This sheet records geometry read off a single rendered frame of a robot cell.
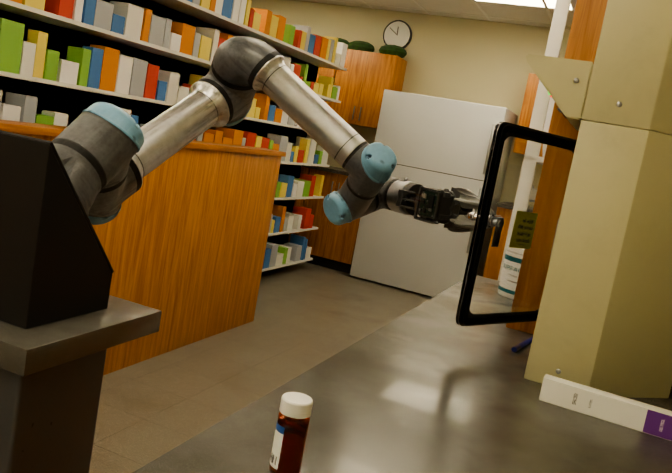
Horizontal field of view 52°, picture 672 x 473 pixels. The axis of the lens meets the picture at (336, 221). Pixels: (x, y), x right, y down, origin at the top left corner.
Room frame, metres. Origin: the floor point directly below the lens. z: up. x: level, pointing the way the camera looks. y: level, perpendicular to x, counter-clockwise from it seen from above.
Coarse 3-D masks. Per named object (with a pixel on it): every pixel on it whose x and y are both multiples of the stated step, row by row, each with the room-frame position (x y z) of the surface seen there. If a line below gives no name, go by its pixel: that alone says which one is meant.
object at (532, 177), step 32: (512, 160) 1.35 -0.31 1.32; (544, 160) 1.42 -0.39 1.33; (512, 192) 1.37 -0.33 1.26; (544, 192) 1.44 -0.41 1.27; (512, 224) 1.38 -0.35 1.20; (544, 224) 1.46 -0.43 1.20; (480, 256) 1.33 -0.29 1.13; (512, 256) 1.40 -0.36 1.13; (544, 256) 1.47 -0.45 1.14; (480, 288) 1.34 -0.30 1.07; (512, 288) 1.41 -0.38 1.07
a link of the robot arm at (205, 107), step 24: (216, 72) 1.58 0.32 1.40; (192, 96) 1.54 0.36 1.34; (216, 96) 1.55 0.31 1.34; (240, 96) 1.59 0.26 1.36; (168, 120) 1.47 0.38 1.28; (192, 120) 1.50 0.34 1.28; (216, 120) 1.57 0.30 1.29; (240, 120) 1.66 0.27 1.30; (144, 144) 1.41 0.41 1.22; (168, 144) 1.45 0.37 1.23; (144, 168) 1.40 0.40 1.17; (120, 192) 1.33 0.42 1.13; (96, 216) 1.33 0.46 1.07
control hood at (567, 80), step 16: (544, 64) 1.25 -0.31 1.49; (560, 64) 1.24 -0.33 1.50; (576, 64) 1.23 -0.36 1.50; (592, 64) 1.23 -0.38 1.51; (544, 80) 1.25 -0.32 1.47; (560, 80) 1.24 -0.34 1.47; (576, 80) 1.23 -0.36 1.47; (560, 96) 1.24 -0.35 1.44; (576, 96) 1.23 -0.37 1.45; (576, 112) 1.23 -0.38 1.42; (576, 128) 1.45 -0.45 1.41
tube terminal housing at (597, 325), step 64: (640, 0) 1.20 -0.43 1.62; (640, 64) 1.19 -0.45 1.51; (640, 128) 1.19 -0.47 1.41; (576, 192) 1.21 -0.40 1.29; (640, 192) 1.19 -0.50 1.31; (576, 256) 1.21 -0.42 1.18; (640, 256) 1.20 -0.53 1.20; (576, 320) 1.20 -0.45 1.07; (640, 320) 1.21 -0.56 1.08; (640, 384) 1.23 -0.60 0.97
